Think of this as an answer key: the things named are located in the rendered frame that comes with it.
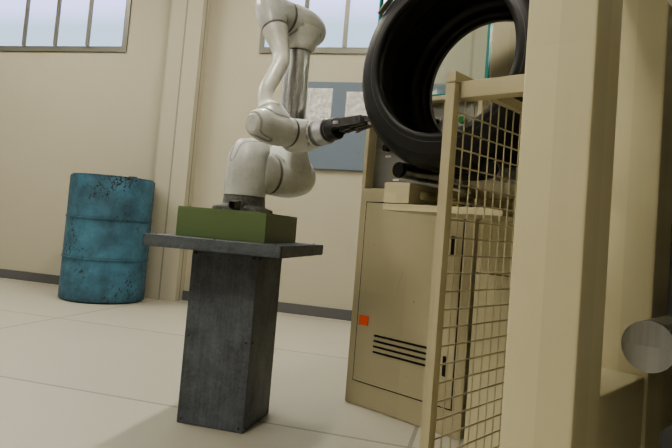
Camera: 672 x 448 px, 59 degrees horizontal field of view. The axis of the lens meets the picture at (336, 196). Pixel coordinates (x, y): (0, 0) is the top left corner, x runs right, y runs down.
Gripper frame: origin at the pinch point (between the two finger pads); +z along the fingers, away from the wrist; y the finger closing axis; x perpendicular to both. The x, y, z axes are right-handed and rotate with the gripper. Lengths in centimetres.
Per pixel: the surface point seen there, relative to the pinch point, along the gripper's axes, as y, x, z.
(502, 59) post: 27.7, -18.5, 29.4
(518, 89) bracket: -58, 22, 73
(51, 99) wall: 75, -123, -440
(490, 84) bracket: -58, 20, 68
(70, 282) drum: 56, 46, -340
